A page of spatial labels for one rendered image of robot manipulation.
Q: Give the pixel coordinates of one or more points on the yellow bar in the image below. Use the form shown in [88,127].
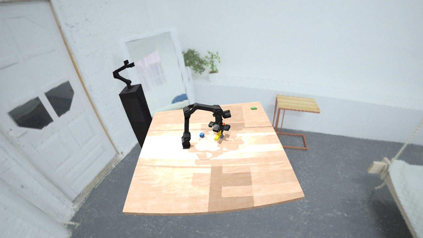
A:
[218,136]

